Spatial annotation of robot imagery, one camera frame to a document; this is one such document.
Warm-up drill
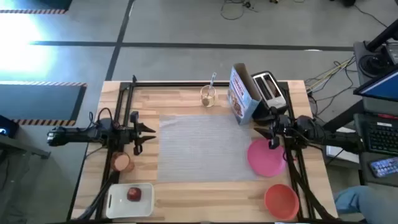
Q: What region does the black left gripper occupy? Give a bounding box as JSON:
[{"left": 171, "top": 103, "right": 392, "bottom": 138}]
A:
[{"left": 118, "top": 111, "right": 156, "bottom": 156}]

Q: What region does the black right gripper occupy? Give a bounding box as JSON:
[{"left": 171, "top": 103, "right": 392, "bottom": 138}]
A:
[{"left": 253, "top": 106, "right": 296, "bottom": 149}]

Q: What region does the pink plastic plate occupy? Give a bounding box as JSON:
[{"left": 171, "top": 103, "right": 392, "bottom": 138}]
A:
[{"left": 247, "top": 138, "right": 288, "bottom": 179}]

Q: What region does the orange faceted tumbler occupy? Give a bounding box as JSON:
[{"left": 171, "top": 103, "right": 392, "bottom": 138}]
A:
[{"left": 110, "top": 151, "right": 136, "bottom": 174}]

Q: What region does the blue cinnamon squares cereal box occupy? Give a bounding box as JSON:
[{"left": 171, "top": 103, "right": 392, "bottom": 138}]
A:
[{"left": 227, "top": 63, "right": 263, "bottom": 126}]

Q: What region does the grey woven placemat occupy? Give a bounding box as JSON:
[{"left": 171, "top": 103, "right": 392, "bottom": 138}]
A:
[{"left": 157, "top": 113, "right": 259, "bottom": 184}]

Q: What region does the dark red apple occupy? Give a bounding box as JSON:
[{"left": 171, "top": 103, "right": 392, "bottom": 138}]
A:
[{"left": 126, "top": 186, "right": 143, "bottom": 203}]

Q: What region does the clear ribbed glass cup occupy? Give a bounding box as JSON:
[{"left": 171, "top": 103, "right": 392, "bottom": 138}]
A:
[{"left": 200, "top": 85, "right": 217, "bottom": 108}]

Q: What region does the orange-red plastic bowl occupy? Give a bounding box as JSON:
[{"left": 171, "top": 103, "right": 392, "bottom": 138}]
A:
[{"left": 264, "top": 184, "right": 300, "bottom": 222}]

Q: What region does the white plastic bin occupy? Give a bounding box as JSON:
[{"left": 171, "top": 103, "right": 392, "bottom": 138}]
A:
[{"left": 105, "top": 182, "right": 155, "bottom": 220}]

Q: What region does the black two-slot toaster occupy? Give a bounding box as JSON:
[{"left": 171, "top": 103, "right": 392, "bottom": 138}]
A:
[{"left": 251, "top": 70, "right": 289, "bottom": 121}]

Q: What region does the white paper sheet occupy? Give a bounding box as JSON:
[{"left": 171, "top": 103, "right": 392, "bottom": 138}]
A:
[{"left": 325, "top": 126, "right": 361, "bottom": 164}]

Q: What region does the large hazard-striped black floor mat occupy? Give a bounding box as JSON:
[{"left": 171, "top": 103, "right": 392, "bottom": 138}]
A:
[{"left": 0, "top": 81, "right": 88, "bottom": 127}]

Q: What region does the grey operator desk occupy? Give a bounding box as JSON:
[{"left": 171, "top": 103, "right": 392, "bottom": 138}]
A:
[{"left": 353, "top": 40, "right": 398, "bottom": 187}]

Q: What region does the black computer keyboard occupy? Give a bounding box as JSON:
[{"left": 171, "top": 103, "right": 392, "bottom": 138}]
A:
[{"left": 366, "top": 121, "right": 398, "bottom": 156}]

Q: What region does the blue-screen computer monitor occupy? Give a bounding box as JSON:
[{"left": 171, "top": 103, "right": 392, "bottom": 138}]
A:
[{"left": 353, "top": 65, "right": 398, "bottom": 103}]

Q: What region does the person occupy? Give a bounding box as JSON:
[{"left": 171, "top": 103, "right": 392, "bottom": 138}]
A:
[{"left": 334, "top": 185, "right": 398, "bottom": 224}]

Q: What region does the dark handheld phone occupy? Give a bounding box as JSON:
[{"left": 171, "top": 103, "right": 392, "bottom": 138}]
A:
[{"left": 369, "top": 156, "right": 398, "bottom": 179}]

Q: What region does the grey side table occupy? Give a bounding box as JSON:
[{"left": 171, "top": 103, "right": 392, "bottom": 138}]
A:
[{"left": 0, "top": 135, "right": 52, "bottom": 160}]

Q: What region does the black box with blue light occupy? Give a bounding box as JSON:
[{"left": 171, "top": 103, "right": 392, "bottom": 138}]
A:
[{"left": 0, "top": 114, "right": 20, "bottom": 139}]

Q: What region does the black monitor stand pole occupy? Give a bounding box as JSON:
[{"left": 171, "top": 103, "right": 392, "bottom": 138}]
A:
[{"left": 365, "top": 18, "right": 398, "bottom": 52}]

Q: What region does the small hazard-striped black floor mat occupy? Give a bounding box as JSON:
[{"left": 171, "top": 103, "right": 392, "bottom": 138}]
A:
[{"left": 0, "top": 0, "right": 73, "bottom": 15}]

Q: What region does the black aluminium table frame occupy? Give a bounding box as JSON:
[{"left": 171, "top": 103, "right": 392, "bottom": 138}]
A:
[{"left": 67, "top": 74, "right": 338, "bottom": 223}]

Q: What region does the yellow and black cable bundle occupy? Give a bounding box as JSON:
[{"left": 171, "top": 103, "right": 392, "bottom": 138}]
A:
[{"left": 304, "top": 55, "right": 357, "bottom": 116}]

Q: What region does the thin black floor cable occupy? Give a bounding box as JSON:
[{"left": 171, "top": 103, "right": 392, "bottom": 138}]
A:
[{"left": 220, "top": 0, "right": 259, "bottom": 21}]

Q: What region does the coiled black cable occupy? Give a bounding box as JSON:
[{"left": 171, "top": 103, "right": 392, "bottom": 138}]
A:
[{"left": 358, "top": 53, "right": 390, "bottom": 78}]

